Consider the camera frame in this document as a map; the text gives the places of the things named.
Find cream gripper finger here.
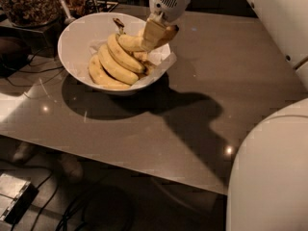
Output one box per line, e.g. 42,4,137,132
141,13,166,52

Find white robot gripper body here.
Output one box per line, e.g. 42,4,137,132
149,0,191,23

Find yellow banana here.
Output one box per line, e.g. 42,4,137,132
114,18,179,52
98,44,139,85
133,52,156,75
107,34,145,73
88,54,130,90

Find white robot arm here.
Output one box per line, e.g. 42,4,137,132
146,0,308,231

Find white paper bowl liner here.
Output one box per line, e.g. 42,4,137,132
87,44,176,95

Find white ceramic bowl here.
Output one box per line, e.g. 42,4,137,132
58,13,175,95

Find white scoop spoon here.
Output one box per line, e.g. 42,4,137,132
59,0,75,25

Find glass jar of nuts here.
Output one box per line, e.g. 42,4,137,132
0,0,60,28

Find dark round device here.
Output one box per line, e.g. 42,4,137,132
0,37,32,77

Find silver box on floor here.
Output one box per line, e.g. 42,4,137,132
0,173,32,224

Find black wire rack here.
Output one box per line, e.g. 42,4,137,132
85,0,118,14

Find black cable on counter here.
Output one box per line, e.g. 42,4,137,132
0,45,65,89

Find black floor cables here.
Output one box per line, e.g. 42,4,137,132
0,157,136,231

